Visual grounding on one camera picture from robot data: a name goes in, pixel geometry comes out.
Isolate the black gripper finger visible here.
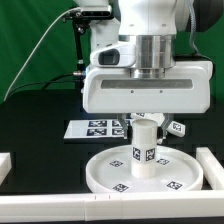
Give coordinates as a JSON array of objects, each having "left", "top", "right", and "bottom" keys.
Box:
[
  {"left": 157, "top": 113, "right": 174, "bottom": 140},
  {"left": 117, "top": 114, "right": 129, "bottom": 139}
]

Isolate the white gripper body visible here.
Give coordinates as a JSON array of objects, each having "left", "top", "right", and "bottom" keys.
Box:
[{"left": 83, "top": 61, "right": 213, "bottom": 114}]

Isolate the white round table top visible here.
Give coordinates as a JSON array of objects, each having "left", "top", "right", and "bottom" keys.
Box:
[{"left": 86, "top": 145, "right": 203, "bottom": 193}]

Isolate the white cross-shaped table base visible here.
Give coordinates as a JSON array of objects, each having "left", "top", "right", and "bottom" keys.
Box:
[{"left": 131, "top": 113, "right": 186, "bottom": 137}]

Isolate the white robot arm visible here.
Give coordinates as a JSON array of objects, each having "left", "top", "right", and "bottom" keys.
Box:
[{"left": 83, "top": 0, "right": 213, "bottom": 131}]

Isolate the white fiducial marker sheet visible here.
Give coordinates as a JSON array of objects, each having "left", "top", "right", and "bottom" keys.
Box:
[{"left": 64, "top": 119, "right": 124, "bottom": 140}]

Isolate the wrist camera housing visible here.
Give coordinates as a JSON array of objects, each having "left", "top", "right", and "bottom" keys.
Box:
[{"left": 90, "top": 42, "right": 136, "bottom": 68}]

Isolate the white right fence rail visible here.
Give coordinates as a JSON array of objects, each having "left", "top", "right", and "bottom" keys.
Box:
[{"left": 196, "top": 147, "right": 224, "bottom": 190}]

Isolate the white fence rail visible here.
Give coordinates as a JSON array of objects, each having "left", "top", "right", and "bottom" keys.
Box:
[
  {"left": 0, "top": 190, "right": 224, "bottom": 223},
  {"left": 196, "top": 147, "right": 224, "bottom": 190},
  {"left": 0, "top": 153, "right": 12, "bottom": 185}
]

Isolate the black base cable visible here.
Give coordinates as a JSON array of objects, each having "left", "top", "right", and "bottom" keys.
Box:
[{"left": 6, "top": 71, "right": 88, "bottom": 98}]

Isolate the white front fence rail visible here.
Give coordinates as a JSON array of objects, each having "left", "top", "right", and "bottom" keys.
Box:
[{"left": 0, "top": 190, "right": 224, "bottom": 223}]

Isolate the black camera on stand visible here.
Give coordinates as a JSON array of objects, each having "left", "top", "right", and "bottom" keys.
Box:
[{"left": 63, "top": 5, "right": 114, "bottom": 73}]

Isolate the white camera cable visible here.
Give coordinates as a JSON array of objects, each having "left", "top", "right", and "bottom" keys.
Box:
[{"left": 2, "top": 7, "right": 82, "bottom": 103}]

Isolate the white left fence rail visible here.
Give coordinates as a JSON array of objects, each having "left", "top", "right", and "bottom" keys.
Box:
[{"left": 0, "top": 153, "right": 12, "bottom": 185}]

